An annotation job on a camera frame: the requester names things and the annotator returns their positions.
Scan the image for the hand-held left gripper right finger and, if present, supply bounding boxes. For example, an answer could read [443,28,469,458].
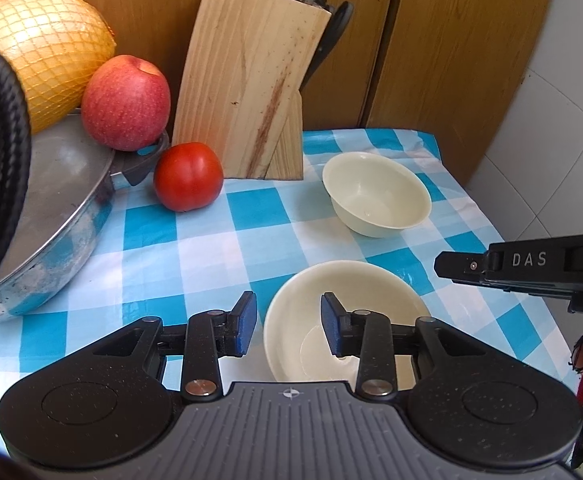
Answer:
[320,291,481,400]

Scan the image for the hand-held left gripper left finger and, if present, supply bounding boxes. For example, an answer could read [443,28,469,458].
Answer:
[89,290,259,402]

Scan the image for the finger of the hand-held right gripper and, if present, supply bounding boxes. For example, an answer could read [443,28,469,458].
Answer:
[433,251,491,286]

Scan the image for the cream bowl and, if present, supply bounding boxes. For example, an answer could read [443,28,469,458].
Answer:
[263,259,433,392]
[321,151,433,239]

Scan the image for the blue white checkered tablecloth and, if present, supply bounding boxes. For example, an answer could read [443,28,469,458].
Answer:
[0,127,581,461]

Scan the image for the red tomato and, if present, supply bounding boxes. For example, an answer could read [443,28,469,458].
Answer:
[152,142,225,213]

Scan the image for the steel pan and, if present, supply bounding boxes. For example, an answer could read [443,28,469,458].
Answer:
[0,129,171,324]

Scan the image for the wooden knife block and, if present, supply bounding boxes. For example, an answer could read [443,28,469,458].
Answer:
[171,0,333,181]

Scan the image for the red apple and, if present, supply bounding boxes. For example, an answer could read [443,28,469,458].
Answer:
[81,54,172,153]

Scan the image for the pomelo in yellow net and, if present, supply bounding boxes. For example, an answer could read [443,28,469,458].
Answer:
[0,0,118,137]

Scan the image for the black handled scissors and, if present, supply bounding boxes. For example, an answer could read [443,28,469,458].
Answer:
[300,1,355,93]

